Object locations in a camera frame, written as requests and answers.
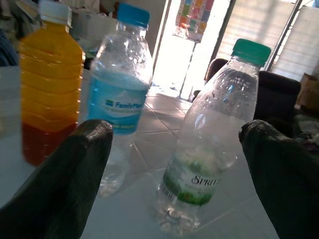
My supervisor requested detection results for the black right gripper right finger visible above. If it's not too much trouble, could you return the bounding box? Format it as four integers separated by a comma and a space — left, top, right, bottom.
238, 119, 319, 239

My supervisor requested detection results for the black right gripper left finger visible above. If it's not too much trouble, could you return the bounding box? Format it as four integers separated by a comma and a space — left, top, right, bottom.
0, 119, 114, 239

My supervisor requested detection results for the dark armchair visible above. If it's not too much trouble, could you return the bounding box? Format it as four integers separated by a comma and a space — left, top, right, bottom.
191, 57, 302, 137

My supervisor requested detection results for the clear bottle green cap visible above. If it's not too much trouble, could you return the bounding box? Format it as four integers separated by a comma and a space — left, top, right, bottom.
151, 38, 272, 236

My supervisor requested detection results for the brown cardboard box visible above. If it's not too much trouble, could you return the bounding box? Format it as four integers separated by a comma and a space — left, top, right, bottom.
295, 72, 319, 113

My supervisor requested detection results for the water bottle blue cap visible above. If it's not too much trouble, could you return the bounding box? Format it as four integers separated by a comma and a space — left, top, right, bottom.
87, 2, 153, 199

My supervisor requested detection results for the orange juice bottle white cap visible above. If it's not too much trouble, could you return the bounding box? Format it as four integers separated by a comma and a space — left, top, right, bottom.
18, 0, 84, 167

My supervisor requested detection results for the dark blue cloth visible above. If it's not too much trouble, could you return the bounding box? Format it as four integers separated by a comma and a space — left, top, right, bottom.
0, 28, 19, 67

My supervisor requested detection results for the white plastic container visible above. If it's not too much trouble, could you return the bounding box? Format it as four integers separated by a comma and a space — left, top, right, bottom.
71, 9, 118, 53

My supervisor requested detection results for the colourful checkered hanging cloth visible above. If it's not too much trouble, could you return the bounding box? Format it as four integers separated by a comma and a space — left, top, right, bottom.
174, 0, 215, 42

